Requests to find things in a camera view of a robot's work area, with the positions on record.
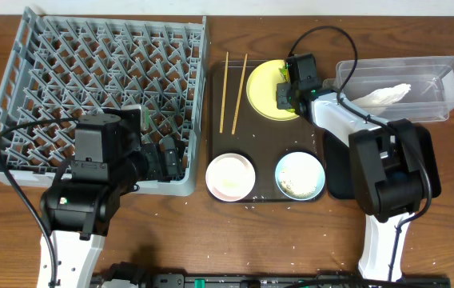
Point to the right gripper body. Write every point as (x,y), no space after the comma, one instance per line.
(285,95)

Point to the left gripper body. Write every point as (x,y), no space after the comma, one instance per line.
(172,158)

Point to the green orange snack wrapper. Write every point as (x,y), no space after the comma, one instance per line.
(284,73)

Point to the wooden chopstick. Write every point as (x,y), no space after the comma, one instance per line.
(239,95)
(224,90)

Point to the white bowl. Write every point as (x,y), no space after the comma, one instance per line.
(230,177)

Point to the light blue bowl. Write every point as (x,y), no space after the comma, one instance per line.
(302,159)

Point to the white napkin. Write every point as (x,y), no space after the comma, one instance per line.
(384,96)

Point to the rice and food scraps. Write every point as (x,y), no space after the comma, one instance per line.
(298,181)

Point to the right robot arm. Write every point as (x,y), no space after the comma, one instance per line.
(386,172)

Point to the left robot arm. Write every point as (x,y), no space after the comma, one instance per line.
(110,160)

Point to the black waste tray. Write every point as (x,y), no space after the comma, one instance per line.
(337,166)

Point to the clear plastic waste bin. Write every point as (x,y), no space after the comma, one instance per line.
(431,97)

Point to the yellow plate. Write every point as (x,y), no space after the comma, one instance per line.
(262,90)

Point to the dark brown serving tray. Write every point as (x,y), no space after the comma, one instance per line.
(262,141)

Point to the grey plastic dish rack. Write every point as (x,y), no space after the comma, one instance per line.
(63,67)

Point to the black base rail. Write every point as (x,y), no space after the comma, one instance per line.
(126,274)

